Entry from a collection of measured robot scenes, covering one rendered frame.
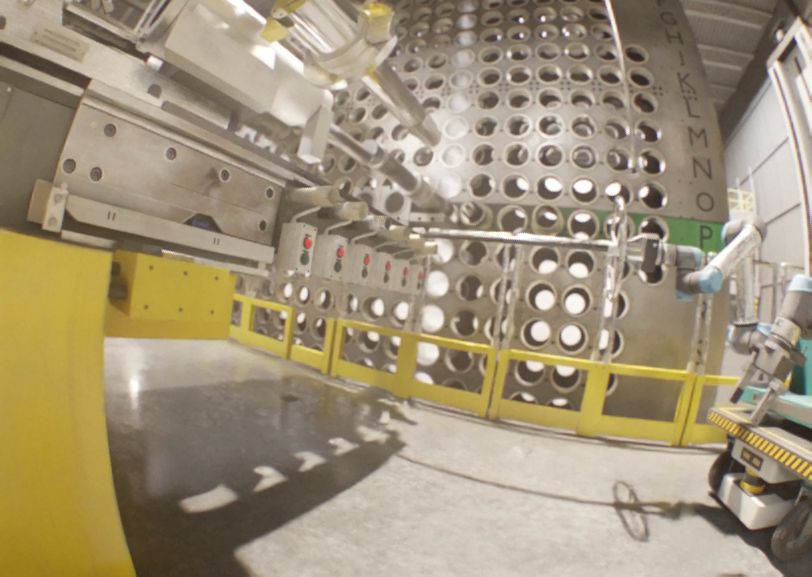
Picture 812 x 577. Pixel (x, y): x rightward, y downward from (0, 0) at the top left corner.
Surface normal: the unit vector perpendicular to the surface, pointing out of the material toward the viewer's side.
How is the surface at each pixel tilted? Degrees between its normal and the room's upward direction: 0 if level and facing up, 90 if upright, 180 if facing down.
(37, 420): 90
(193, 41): 90
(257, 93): 90
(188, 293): 90
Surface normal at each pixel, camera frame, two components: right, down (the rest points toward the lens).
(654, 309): -0.44, -0.13
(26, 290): 0.89, 0.10
